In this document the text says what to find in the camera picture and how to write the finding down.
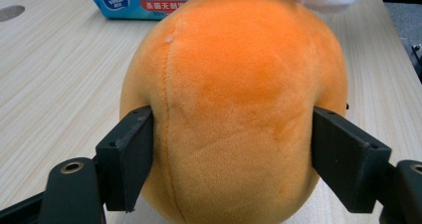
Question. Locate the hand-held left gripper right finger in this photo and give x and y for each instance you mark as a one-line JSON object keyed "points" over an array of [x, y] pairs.
{"points": [[348, 161]]}

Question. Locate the blue wet wipe pack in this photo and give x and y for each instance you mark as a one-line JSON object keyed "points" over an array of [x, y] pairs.
{"points": [[139, 1]]}

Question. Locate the orange plush toy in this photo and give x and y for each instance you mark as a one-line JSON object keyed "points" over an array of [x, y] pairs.
{"points": [[239, 101]]}

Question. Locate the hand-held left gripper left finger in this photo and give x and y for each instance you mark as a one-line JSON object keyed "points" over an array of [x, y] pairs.
{"points": [[126, 157]]}

